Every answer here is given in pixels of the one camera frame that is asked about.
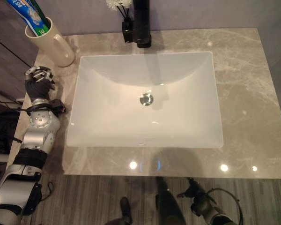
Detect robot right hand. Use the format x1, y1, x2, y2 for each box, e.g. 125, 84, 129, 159
177, 177, 215, 215

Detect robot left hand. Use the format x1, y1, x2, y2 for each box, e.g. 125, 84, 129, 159
24, 66, 56, 102

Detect white rectangular sink basin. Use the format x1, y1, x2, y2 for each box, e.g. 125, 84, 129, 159
66, 50, 225, 149

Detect chrome sink drain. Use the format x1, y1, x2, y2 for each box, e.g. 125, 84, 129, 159
139, 92, 154, 107

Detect blue toothpaste tube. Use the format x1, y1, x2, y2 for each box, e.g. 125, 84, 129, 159
5, 0, 49, 37

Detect black reed diffuser bottle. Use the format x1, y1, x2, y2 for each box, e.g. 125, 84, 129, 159
121, 20, 134, 44

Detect white flower reed sticks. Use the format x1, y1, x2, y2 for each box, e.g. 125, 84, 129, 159
106, 0, 133, 22

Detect black faucet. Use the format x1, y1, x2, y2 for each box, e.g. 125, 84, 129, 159
132, 0, 153, 49

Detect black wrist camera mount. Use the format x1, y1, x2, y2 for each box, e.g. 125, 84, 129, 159
49, 99, 67, 116

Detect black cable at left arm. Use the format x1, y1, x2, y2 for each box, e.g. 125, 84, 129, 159
0, 87, 30, 113

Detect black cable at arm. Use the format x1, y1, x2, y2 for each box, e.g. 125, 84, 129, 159
0, 87, 30, 113
205, 187, 241, 225

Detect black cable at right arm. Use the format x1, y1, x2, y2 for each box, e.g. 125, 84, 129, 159
205, 187, 241, 225

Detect cream ceramic cup with handle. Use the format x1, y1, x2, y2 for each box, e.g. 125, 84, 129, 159
24, 16, 75, 68

